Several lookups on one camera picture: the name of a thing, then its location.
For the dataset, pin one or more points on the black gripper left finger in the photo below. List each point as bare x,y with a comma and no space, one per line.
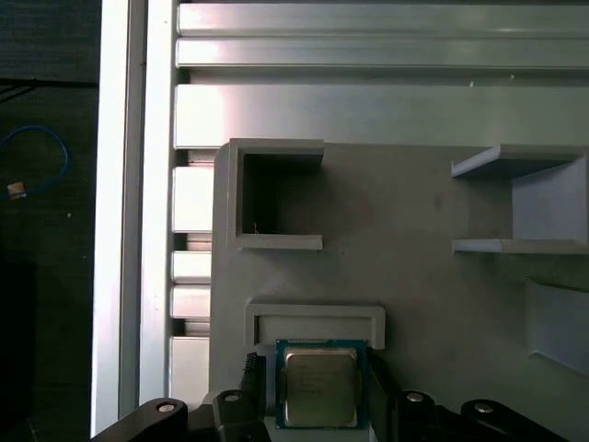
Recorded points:
234,419

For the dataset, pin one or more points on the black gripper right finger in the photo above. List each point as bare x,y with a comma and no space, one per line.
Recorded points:
414,423

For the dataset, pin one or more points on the silver CPU green edge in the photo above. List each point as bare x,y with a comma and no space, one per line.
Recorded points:
319,382

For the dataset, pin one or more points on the grey parts rack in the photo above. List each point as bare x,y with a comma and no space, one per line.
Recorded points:
414,276

